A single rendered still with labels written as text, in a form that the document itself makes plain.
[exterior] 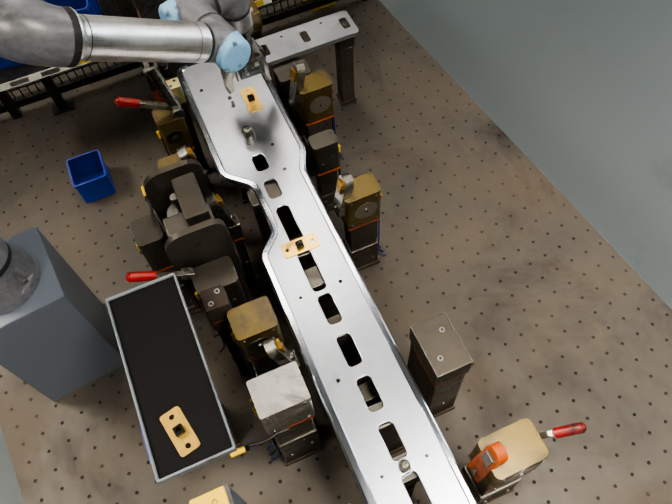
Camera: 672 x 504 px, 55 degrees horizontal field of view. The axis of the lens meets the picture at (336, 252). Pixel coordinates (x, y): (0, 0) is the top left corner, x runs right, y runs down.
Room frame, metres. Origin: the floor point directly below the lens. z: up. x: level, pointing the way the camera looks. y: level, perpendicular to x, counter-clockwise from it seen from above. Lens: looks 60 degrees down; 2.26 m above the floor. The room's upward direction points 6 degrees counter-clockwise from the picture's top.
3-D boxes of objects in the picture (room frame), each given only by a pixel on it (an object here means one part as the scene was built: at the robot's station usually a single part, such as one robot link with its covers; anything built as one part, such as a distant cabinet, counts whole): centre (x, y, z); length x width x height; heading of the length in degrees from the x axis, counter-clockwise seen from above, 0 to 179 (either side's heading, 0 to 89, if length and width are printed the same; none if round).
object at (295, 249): (0.74, 0.08, 1.01); 0.08 x 0.04 x 0.01; 108
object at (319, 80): (1.20, 0.00, 0.87); 0.12 x 0.07 x 0.35; 109
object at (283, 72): (1.32, 0.06, 0.84); 0.12 x 0.07 x 0.28; 109
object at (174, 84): (1.22, 0.37, 0.88); 0.04 x 0.04 x 0.37; 19
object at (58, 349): (0.67, 0.69, 0.90); 0.20 x 0.20 x 0.40; 25
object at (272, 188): (0.91, 0.14, 0.84); 0.12 x 0.05 x 0.29; 109
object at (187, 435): (0.30, 0.30, 1.17); 0.08 x 0.04 x 0.01; 30
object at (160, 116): (1.13, 0.40, 0.87); 0.10 x 0.07 x 0.35; 109
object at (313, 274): (0.67, 0.05, 0.84); 0.12 x 0.05 x 0.29; 109
